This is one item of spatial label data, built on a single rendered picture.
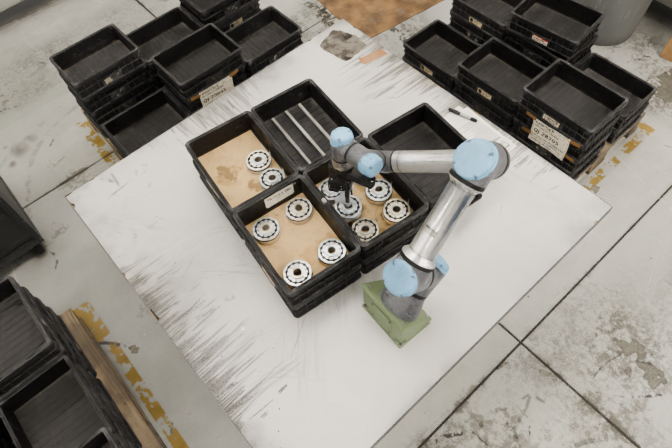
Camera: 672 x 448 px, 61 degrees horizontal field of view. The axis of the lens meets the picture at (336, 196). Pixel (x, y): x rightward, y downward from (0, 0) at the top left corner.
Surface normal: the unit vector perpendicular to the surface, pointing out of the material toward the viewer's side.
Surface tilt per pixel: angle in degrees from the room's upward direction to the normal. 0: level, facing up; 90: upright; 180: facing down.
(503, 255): 0
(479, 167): 37
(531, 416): 0
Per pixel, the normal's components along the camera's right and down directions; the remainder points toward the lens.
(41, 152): -0.06, -0.55
